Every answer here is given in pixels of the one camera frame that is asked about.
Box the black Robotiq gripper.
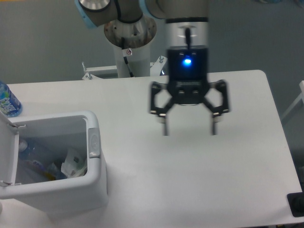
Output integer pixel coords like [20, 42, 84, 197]
[149, 46, 230, 136]

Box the white paper trash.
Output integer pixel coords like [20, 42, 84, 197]
[61, 147, 87, 178]

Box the clear crushed plastic bottle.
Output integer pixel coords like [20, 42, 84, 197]
[19, 139, 67, 181]

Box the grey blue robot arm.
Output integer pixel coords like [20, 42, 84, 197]
[75, 0, 229, 134]

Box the white plastic trash can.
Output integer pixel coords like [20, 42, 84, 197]
[0, 111, 108, 213]

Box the trash inside the can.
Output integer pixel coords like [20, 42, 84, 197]
[34, 160, 62, 181]

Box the black device at table edge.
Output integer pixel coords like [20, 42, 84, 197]
[287, 192, 304, 218]

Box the blue labelled water bottle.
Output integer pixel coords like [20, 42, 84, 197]
[0, 81, 22, 117]

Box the white pedestal base bracket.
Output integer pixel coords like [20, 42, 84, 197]
[82, 56, 168, 80]

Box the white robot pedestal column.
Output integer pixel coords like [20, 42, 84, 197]
[104, 14, 157, 78]

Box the black pedestal cable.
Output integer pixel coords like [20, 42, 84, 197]
[120, 37, 134, 78]

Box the white frame at right edge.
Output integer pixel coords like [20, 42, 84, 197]
[281, 80, 304, 125]

